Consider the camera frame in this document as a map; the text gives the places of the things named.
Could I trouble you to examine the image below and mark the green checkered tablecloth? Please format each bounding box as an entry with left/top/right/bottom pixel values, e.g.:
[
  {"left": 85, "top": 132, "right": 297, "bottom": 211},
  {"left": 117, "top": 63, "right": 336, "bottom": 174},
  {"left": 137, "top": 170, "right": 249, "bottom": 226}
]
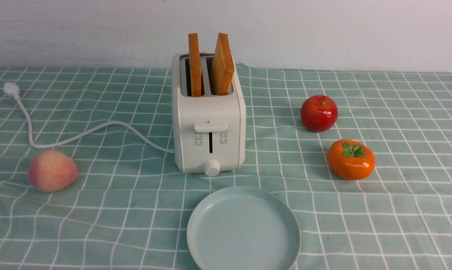
[{"left": 0, "top": 64, "right": 452, "bottom": 270}]

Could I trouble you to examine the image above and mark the red apple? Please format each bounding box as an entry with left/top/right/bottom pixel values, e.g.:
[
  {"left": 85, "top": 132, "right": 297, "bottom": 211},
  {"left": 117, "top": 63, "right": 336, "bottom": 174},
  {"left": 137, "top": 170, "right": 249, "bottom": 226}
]
[{"left": 300, "top": 94, "right": 338, "bottom": 133}]

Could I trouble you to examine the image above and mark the white power cable with plug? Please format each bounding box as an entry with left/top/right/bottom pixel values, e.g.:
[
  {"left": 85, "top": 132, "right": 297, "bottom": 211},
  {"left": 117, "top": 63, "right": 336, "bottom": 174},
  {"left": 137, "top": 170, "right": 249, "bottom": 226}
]
[{"left": 3, "top": 82, "right": 175, "bottom": 154}]

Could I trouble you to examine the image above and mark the pink peach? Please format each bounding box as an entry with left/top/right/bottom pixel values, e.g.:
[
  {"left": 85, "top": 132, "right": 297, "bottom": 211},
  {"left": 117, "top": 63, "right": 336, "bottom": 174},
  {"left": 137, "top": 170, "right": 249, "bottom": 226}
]
[{"left": 27, "top": 150, "right": 79, "bottom": 192}]

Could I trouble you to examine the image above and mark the white two-slot toaster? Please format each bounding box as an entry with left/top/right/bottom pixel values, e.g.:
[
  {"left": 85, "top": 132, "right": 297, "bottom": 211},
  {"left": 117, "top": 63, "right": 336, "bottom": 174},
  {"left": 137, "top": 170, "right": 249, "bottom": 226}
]
[{"left": 171, "top": 53, "right": 247, "bottom": 177}]

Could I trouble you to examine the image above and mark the toast slice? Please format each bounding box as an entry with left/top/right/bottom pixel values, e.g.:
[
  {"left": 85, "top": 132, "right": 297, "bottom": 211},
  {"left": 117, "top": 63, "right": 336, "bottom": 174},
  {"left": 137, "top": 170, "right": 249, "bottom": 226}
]
[
  {"left": 188, "top": 33, "right": 202, "bottom": 97},
  {"left": 210, "top": 33, "right": 236, "bottom": 95}
]

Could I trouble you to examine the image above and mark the orange persimmon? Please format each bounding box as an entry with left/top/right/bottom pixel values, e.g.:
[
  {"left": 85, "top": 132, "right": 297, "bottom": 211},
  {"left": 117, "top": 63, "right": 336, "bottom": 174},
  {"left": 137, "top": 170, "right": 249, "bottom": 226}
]
[{"left": 327, "top": 139, "right": 376, "bottom": 181}]

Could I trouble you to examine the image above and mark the light green plate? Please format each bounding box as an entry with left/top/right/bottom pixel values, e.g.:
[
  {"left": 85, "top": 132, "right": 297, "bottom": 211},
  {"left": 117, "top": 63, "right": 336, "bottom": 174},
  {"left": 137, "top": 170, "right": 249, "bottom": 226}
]
[{"left": 186, "top": 186, "right": 301, "bottom": 270}]

